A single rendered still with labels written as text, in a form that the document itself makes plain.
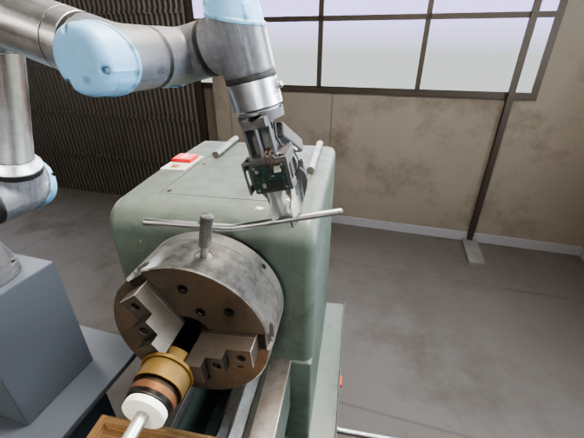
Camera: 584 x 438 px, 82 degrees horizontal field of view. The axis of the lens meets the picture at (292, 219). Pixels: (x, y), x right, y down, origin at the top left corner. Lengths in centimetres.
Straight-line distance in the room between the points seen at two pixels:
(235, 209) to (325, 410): 75
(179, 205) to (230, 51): 40
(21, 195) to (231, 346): 60
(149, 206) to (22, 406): 57
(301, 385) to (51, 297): 67
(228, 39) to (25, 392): 92
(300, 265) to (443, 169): 250
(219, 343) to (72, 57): 47
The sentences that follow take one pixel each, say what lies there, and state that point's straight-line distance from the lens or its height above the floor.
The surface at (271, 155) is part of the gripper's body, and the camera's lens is 49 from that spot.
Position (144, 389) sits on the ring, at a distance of 60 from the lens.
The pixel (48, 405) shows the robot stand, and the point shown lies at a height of 75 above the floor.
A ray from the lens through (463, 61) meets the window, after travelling 294.
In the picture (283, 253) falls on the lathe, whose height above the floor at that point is 118.
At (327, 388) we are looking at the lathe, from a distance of 127.
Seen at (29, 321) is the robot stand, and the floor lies 100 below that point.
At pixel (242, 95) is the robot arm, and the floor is 151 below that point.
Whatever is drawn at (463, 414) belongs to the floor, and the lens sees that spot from 203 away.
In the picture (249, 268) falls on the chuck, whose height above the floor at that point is 120.
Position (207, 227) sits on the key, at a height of 130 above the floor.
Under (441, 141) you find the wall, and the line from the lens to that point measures 304.
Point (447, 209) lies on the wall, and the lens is 326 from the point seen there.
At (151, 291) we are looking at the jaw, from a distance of 65.
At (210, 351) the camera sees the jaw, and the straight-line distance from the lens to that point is 63.
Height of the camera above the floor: 157
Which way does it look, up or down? 28 degrees down
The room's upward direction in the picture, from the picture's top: straight up
